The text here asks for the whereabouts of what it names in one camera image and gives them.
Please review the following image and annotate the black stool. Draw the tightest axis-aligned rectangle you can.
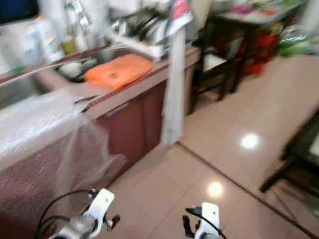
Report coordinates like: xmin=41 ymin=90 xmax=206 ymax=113
xmin=259 ymin=107 xmax=319 ymax=195

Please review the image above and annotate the dark blue basin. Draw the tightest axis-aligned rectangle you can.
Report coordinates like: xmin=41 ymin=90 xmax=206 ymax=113
xmin=0 ymin=0 xmax=38 ymax=25

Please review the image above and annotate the white dish rack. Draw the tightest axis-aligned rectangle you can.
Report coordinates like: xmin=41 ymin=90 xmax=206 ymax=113
xmin=105 ymin=0 xmax=195 ymax=60

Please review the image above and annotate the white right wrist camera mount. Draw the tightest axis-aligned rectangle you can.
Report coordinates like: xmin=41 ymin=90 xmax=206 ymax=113
xmin=201 ymin=202 xmax=221 ymax=239

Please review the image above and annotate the green plastic bag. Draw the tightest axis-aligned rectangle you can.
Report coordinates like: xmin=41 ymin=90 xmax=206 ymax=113
xmin=274 ymin=25 xmax=319 ymax=58

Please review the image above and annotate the patterned ceramic bowl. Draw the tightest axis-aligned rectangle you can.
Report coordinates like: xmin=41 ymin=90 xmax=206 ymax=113
xmin=61 ymin=61 xmax=84 ymax=78

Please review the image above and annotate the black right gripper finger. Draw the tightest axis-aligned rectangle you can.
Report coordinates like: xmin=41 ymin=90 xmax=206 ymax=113
xmin=181 ymin=215 xmax=196 ymax=239

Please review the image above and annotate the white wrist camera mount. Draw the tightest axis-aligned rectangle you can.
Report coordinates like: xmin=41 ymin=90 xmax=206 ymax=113
xmin=201 ymin=202 xmax=221 ymax=239
xmin=87 ymin=188 xmax=115 ymax=225

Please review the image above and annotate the dark wooden table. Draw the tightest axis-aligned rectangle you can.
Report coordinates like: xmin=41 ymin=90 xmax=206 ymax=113
xmin=209 ymin=0 xmax=305 ymax=95

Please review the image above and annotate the orange mat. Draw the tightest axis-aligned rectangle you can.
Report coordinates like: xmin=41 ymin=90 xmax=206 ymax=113
xmin=84 ymin=54 xmax=154 ymax=91

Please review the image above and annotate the small steel sink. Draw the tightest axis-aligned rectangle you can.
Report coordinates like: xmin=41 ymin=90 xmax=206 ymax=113
xmin=58 ymin=50 xmax=110 ymax=82

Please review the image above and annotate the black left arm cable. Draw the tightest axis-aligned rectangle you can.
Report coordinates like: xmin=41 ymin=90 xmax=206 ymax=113
xmin=34 ymin=190 xmax=96 ymax=239

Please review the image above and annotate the red cylinder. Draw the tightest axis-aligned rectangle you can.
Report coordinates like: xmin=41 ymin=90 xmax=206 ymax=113
xmin=244 ymin=30 xmax=277 ymax=75

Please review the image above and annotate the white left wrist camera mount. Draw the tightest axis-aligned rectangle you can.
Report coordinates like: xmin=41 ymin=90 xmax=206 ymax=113
xmin=87 ymin=188 xmax=115 ymax=225

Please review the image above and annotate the white hanging towel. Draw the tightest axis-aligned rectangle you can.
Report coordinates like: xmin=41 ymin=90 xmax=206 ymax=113
xmin=161 ymin=20 xmax=187 ymax=146

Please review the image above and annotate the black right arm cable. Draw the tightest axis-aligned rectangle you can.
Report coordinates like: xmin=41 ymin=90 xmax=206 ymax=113
xmin=185 ymin=206 xmax=228 ymax=239

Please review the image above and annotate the clear bubble wrap sheet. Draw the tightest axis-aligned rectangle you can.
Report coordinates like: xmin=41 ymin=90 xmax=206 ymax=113
xmin=0 ymin=90 xmax=128 ymax=210

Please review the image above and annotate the dark wooden chair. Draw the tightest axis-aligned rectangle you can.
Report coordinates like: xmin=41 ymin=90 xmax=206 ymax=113
xmin=189 ymin=47 xmax=232 ymax=115

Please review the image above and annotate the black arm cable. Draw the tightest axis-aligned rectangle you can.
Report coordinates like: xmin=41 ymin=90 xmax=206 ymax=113
xmin=185 ymin=206 xmax=228 ymax=239
xmin=34 ymin=190 xmax=96 ymax=239

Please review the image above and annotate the yellow sponge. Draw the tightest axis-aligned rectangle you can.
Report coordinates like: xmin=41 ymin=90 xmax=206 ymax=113
xmin=61 ymin=39 xmax=76 ymax=55

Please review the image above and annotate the black knife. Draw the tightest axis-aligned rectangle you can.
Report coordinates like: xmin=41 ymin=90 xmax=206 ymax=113
xmin=75 ymin=95 xmax=99 ymax=105

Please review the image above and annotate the white detergent bottle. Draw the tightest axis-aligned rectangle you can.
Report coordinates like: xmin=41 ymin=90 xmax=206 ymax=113
xmin=34 ymin=17 xmax=64 ymax=63

